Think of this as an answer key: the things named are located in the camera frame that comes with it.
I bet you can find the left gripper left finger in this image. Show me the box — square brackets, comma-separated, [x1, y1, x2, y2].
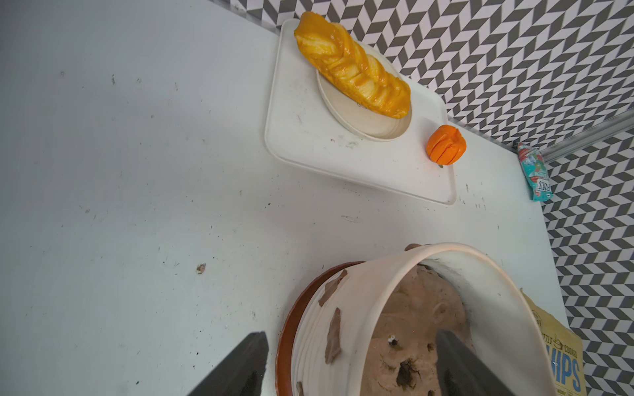
[188, 332, 269, 396]

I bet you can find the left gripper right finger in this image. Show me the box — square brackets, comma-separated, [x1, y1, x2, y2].
[435, 329, 513, 396]

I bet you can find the white ceramic pot with soil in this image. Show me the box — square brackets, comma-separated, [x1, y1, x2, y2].
[291, 244, 552, 395]

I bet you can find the brown pot saucer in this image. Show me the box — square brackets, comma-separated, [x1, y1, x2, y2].
[275, 261, 363, 396]

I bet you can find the yellow chips bag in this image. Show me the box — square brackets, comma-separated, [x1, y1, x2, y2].
[521, 289, 588, 396]

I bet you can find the teal snack packet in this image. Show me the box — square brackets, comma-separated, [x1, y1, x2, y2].
[518, 144, 552, 202]

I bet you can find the orange tangerine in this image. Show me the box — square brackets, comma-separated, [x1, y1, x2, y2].
[426, 125, 467, 167]

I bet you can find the white cutting board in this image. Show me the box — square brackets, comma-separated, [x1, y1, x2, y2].
[264, 19, 457, 206]

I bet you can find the yellow braided bread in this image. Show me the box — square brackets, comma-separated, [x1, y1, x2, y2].
[294, 12, 411, 119]

